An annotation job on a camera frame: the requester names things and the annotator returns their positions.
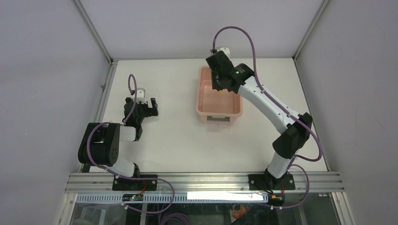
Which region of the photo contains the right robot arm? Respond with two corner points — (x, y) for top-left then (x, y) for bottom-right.
(206, 51), (313, 190)

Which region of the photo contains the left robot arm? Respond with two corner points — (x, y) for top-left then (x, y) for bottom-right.
(77, 97), (159, 190)

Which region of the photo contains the pink plastic bin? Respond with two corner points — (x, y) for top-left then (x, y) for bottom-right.
(196, 66), (243, 125)

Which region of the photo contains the orange object under table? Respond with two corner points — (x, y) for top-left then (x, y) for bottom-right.
(230, 203), (251, 220)

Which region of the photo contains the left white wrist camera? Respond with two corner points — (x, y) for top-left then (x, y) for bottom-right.
(130, 88), (147, 104)

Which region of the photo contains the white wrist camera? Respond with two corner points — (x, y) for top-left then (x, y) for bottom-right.
(217, 46), (230, 58)
(130, 88), (147, 104)

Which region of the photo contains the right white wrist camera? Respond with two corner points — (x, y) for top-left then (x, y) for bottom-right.
(217, 46), (230, 58)

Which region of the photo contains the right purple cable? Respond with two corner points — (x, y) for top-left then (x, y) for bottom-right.
(211, 26), (323, 209)

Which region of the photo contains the purple cable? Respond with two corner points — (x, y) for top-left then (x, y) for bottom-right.
(86, 74), (176, 214)
(211, 26), (323, 209)

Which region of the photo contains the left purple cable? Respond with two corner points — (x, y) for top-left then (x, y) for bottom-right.
(86, 74), (176, 214)

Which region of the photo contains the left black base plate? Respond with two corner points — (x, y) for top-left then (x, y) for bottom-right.
(112, 174), (158, 192)

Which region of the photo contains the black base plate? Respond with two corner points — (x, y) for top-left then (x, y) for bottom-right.
(112, 174), (158, 192)
(248, 173), (296, 191)

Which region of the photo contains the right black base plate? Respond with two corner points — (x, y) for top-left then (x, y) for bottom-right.
(248, 173), (296, 191)

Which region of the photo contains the white slotted cable duct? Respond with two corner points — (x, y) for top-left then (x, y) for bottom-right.
(76, 191), (268, 204)

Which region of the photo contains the aluminium mounting rail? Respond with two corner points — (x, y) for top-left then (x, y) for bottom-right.
(65, 172), (345, 194)

